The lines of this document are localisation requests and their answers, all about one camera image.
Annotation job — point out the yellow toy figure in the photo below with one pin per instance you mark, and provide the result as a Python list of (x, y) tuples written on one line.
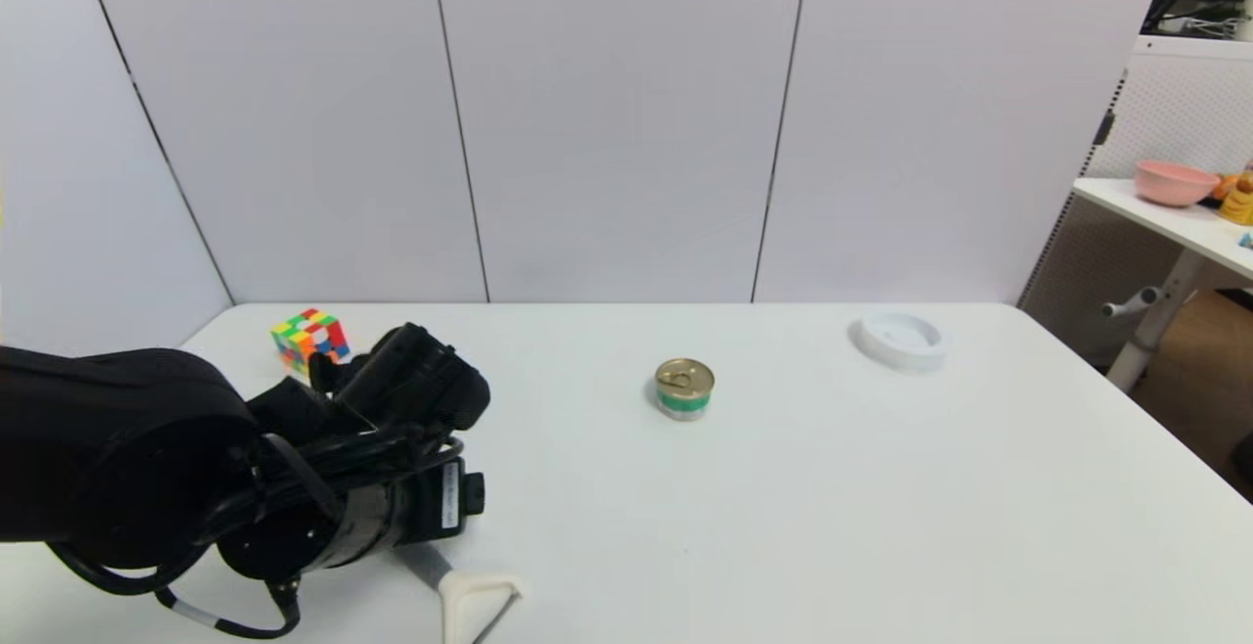
[(1239, 204)]

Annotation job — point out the multicoloured puzzle cube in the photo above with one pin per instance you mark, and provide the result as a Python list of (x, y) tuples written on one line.
[(305, 336)]

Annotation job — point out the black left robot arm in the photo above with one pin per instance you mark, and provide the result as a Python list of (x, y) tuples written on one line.
[(117, 448)]

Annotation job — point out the black clip on partition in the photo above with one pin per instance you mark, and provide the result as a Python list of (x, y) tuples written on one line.
[(1103, 128)]

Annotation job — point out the white pegboard panel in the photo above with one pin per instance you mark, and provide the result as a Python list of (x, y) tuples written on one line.
[(1184, 106)]

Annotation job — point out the white side table top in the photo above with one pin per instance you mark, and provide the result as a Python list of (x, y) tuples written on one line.
[(1175, 223)]

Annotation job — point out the pink bowl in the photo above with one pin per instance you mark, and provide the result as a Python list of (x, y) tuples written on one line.
[(1172, 184)]

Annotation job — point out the white side table leg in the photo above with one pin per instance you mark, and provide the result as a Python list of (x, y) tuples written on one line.
[(1160, 316)]

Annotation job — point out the white round lid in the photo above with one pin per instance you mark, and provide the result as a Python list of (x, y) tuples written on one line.
[(899, 341)]

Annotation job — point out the orange toy fruit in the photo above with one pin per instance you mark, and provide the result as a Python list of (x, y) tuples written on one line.
[(1224, 189)]

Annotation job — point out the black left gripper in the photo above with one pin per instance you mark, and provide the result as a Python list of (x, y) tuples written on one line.
[(426, 507)]

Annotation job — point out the gold-lidded green-label tin can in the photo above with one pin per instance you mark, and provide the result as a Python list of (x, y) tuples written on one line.
[(684, 390)]

